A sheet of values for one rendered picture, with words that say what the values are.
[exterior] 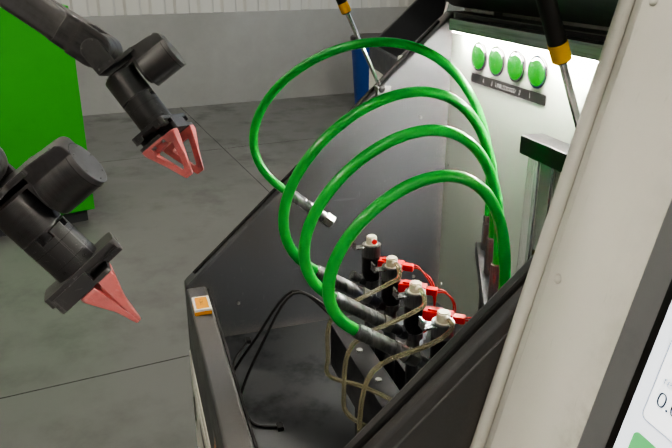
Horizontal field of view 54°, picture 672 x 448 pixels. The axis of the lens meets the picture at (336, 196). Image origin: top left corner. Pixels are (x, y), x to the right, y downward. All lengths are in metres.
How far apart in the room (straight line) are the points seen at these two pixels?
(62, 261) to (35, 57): 3.35
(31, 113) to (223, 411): 3.34
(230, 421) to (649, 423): 0.57
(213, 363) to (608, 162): 0.69
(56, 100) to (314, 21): 4.31
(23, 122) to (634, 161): 3.81
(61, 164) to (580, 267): 0.54
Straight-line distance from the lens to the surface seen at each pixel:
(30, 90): 4.15
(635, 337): 0.58
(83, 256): 0.82
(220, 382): 1.04
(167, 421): 2.55
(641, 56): 0.62
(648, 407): 0.57
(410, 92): 0.86
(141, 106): 1.12
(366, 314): 0.85
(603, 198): 0.62
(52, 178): 0.79
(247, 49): 7.66
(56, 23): 1.17
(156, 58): 1.12
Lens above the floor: 1.54
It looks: 20 degrees down
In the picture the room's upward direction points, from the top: straight up
